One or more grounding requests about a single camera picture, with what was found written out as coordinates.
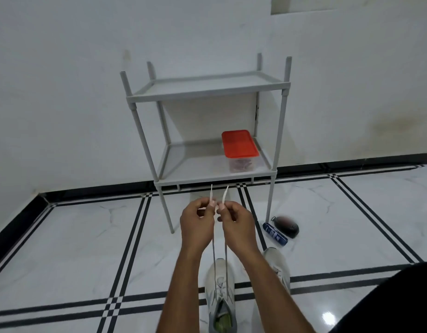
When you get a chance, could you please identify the person's left hand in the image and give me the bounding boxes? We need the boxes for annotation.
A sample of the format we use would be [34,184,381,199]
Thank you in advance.
[179,197,218,258]

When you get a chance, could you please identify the person's right hand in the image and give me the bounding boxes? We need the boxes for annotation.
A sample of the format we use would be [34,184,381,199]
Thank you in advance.
[216,200,263,263]

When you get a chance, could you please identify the grey white shoelace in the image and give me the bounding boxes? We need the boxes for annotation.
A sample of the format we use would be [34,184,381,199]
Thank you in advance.
[270,263,287,285]
[209,184,232,309]

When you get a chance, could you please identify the clear box with red lid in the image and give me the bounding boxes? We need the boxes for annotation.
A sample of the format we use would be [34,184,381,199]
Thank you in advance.
[231,158,254,172]

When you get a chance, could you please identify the clear container with red lid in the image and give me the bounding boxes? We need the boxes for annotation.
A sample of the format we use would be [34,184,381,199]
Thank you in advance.
[221,129,261,174]

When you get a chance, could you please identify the person's left forearm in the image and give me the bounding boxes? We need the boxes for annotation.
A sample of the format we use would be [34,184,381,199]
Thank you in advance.
[156,251,206,333]

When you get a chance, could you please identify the person's right forearm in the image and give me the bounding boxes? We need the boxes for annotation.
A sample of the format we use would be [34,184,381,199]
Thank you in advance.
[243,253,317,333]

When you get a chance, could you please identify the grey metal shelf rack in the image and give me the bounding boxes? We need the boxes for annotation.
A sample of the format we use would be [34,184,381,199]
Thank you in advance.
[119,53,293,235]

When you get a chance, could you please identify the black oval polish bottle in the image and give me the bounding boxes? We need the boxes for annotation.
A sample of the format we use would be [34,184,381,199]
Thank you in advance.
[270,215,300,240]

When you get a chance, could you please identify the black shorts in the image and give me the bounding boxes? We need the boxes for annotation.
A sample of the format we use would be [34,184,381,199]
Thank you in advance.
[328,260,427,333]

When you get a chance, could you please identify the white wall ledge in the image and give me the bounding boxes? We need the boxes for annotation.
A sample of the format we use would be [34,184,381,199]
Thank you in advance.
[270,0,427,16]

